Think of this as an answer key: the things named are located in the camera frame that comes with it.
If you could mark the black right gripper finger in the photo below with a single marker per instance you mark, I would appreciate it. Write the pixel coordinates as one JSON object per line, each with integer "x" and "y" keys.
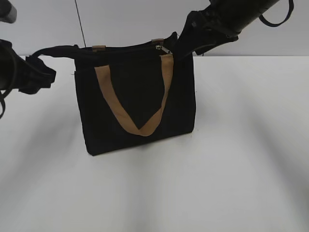
{"x": 188, "y": 42}

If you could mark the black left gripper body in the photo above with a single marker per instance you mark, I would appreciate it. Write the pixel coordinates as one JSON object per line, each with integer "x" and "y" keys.
{"x": 32, "y": 75}

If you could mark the tan bag handle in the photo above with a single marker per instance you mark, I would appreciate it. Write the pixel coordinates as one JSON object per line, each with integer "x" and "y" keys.
{"x": 108, "y": 48}
{"x": 136, "y": 91}

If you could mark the silver metal zipper pull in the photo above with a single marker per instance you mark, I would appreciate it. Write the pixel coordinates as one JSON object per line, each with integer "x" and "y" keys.
{"x": 162, "y": 48}

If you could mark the tan front bag handle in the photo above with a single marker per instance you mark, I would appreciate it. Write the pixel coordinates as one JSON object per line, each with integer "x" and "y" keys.
{"x": 136, "y": 91}

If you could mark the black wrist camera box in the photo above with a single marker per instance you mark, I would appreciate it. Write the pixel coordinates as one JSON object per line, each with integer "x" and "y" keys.
{"x": 8, "y": 12}

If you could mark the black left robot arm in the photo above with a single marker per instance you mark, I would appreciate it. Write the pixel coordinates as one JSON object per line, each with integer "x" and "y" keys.
{"x": 8, "y": 65}

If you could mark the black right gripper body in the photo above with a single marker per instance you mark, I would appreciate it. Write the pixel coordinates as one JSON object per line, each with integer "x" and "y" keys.
{"x": 217, "y": 24}

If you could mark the tan rear bag handle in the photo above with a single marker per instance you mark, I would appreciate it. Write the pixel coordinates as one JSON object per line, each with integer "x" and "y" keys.
{"x": 108, "y": 48}

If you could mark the black canvas tote bag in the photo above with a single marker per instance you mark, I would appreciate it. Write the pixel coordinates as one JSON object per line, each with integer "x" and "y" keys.
{"x": 101, "y": 130}

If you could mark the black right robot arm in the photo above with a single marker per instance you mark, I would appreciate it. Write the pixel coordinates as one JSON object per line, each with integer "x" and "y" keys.
{"x": 252, "y": 10}

